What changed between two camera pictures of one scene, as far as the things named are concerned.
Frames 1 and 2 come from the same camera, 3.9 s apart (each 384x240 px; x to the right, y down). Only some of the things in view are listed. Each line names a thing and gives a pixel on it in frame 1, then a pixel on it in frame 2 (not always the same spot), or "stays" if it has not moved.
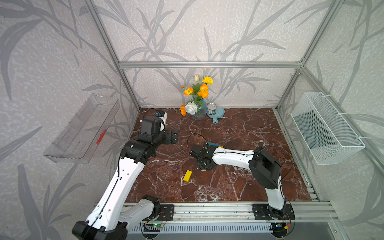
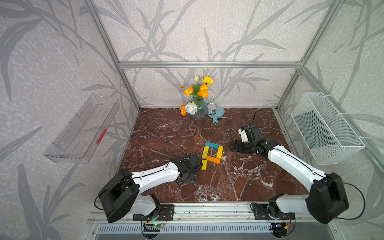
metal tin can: [211, 108] stays
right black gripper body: [201, 167] -> [248, 147]
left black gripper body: [167, 137] -> [191, 178]
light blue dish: [220, 113] stays
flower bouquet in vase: [196, 107] stays
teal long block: [211, 144] stays
